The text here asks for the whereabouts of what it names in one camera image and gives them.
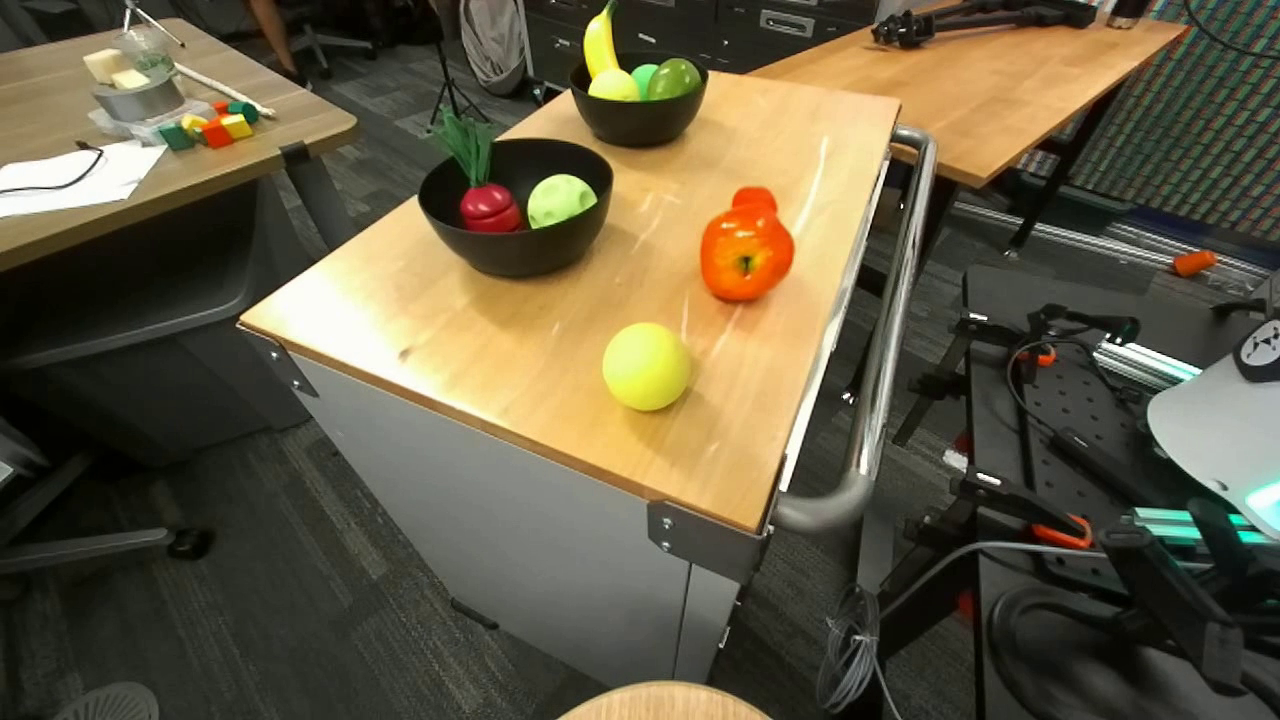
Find wooden workbench table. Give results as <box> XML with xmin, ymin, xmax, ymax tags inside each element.
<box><xmin>749</xmin><ymin>11</ymin><xmax>1193</xmax><ymax>192</ymax></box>

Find grey cable bundle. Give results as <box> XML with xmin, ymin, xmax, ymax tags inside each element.
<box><xmin>811</xmin><ymin>584</ymin><xmax>935</xmax><ymax>720</ymax></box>

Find yellow banana toy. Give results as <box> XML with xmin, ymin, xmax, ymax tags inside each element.
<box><xmin>580</xmin><ymin>5</ymin><xmax>632</xmax><ymax>85</ymax></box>

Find black chair base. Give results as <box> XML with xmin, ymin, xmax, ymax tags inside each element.
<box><xmin>0</xmin><ymin>413</ymin><xmax>216</xmax><ymax>578</ymax></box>

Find dark green apple toy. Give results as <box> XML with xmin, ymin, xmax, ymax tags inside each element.
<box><xmin>648</xmin><ymin>51</ymin><xmax>707</xmax><ymax>103</ymax></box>

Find coloured toy blocks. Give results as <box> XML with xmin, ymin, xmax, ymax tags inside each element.
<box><xmin>154</xmin><ymin>90</ymin><xmax>265</xmax><ymax>150</ymax></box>

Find round wooden stool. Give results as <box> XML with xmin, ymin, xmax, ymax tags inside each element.
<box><xmin>557</xmin><ymin>674</ymin><xmax>781</xmax><ymax>720</ymax></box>

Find red radish toy with leaves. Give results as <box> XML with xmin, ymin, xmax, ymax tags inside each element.
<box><xmin>433</xmin><ymin>108</ymin><xmax>527</xmax><ymax>239</ymax></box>

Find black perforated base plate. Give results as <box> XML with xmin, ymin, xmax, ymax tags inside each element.
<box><xmin>963</xmin><ymin>334</ymin><xmax>1173</xmax><ymax>542</ymax></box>

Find white paper sheets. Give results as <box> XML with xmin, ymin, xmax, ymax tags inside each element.
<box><xmin>0</xmin><ymin>134</ymin><xmax>172</xmax><ymax>219</ymax></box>

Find wooden office table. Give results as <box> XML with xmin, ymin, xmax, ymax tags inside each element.
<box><xmin>0</xmin><ymin>11</ymin><xmax>359</xmax><ymax>276</ymax></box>

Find yellow-green round fruit toy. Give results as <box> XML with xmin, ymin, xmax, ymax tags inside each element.
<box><xmin>601</xmin><ymin>319</ymin><xmax>700</xmax><ymax>414</ymax></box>

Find white device with teal light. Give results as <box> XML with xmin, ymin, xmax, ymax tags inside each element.
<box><xmin>1141</xmin><ymin>313</ymin><xmax>1280</xmax><ymax>541</ymax></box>

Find black tool on workbench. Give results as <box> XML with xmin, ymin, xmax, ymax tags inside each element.
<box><xmin>866</xmin><ymin>0</ymin><xmax>1099</xmax><ymax>51</ymax></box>

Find steel cart handle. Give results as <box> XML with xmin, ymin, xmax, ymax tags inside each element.
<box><xmin>766</xmin><ymin>125</ymin><xmax>943</xmax><ymax>541</ymax></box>

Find black bowl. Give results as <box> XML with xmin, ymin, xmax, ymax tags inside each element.
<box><xmin>568</xmin><ymin>51</ymin><xmax>710</xmax><ymax>150</ymax></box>
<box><xmin>413</xmin><ymin>134</ymin><xmax>616</xmax><ymax>283</ymax></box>

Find wooden top tool cart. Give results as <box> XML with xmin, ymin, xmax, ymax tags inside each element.
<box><xmin>237</xmin><ymin>72</ymin><xmax>940</xmax><ymax>683</ymax></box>

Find clear plastic container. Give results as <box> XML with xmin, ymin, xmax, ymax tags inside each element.
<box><xmin>78</xmin><ymin>20</ymin><xmax>188</xmax><ymax>126</ymax></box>

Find white stick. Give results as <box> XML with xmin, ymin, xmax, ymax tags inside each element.
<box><xmin>166</xmin><ymin>54</ymin><xmax>280</xmax><ymax>121</ymax></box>

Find orange clamp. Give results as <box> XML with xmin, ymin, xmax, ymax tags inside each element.
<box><xmin>1023</xmin><ymin>507</ymin><xmax>1099</xmax><ymax>550</ymax></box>

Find pale green round fruit toy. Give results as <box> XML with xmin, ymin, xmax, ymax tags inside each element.
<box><xmin>524</xmin><ymin>168</ymin><xmax>603</xmax><ymax>233</ymax></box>

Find orange bell pepper toy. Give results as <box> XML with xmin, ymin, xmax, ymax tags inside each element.
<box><xmin>694</xmin><ymin>201</ymin><xmax>799</xmax><ymax>308</ymax></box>

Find red strawberry toy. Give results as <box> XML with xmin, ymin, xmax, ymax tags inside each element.
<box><xmin>726</xmin><ymin>182</ymin><xmax>784</xmax><ymax>223</ymax></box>

